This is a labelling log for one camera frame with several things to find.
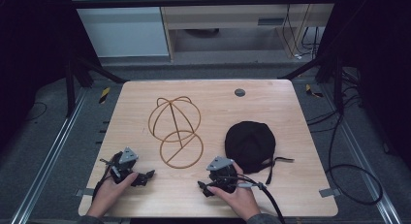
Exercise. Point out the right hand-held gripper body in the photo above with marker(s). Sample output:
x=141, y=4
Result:
x=223, y=174

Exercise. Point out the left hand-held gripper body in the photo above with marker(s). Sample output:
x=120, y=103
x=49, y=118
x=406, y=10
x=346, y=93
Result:
x=124, y=167

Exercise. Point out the black cap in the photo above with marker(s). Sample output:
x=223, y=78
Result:
x=250, y=146

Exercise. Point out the person's right hand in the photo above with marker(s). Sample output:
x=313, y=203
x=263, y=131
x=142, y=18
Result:
x=240, y=201

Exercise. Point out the person's left hand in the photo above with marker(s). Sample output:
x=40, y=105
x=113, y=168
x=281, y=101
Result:
x=108, y=198

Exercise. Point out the grey round table grommet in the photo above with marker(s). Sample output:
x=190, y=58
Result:
x=239, y=92

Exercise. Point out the black stand legs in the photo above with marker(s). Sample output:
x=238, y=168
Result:
x=329, y=72
x=84, y=72

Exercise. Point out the white cabinet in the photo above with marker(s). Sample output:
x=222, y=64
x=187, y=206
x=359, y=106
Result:
x=122, y=30

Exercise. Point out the black curtain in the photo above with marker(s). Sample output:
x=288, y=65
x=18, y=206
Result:
x=32, y=56
x=378, y=56

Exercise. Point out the black horizontal bar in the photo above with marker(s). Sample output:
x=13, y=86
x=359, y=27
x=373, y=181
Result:
x=194, y=2

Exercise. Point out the grey table bracket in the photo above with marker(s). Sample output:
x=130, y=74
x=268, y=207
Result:
x=329, y=192
x=83, y=192

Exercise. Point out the aluminium floor rail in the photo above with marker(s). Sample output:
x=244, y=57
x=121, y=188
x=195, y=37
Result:
x=48, y=156
x=365, y=166

